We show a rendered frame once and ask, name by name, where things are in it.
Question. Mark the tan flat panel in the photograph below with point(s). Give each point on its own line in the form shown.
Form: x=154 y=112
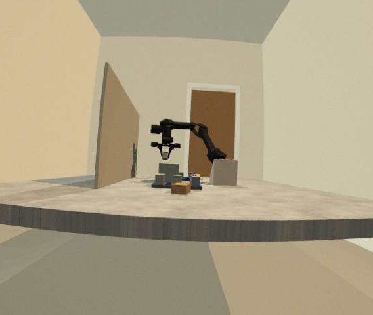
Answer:
x=118 y=132

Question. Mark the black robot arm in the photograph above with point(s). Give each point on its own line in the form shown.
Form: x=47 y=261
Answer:
x=166 y=125

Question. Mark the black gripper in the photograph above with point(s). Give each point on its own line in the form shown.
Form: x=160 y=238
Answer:
x=171 y=146

